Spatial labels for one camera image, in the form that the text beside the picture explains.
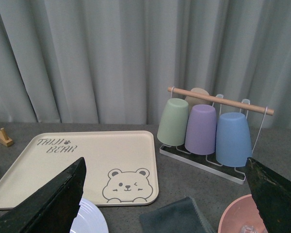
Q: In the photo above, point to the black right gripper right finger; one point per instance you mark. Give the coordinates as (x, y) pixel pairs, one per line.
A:
(271, 193)

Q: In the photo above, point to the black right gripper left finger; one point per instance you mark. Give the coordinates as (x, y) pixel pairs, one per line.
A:
(52, 208)

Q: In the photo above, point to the white lavender plate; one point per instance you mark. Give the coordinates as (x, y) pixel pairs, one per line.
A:
(89, 219)

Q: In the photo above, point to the pink bowl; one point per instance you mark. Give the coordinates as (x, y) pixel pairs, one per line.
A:
(242, 216)

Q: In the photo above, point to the blue plastic cup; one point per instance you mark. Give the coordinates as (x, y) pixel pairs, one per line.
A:
(233, 141)

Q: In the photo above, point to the cream bear serving tray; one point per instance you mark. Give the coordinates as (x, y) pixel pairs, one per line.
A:
(120, 167)

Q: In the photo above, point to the dark grey cloth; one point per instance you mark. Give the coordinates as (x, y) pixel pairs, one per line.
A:
(182, 216)

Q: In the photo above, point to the purple plastic cup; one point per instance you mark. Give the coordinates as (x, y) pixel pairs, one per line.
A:
(201, 130)

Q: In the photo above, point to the green plastic cup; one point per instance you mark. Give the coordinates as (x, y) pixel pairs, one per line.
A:
(173, 124)

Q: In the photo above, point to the grey curtain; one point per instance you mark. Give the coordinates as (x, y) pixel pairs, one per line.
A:
(111, 61)

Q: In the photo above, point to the white wire cup rack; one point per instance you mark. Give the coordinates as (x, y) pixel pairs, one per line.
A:
(209, 162)

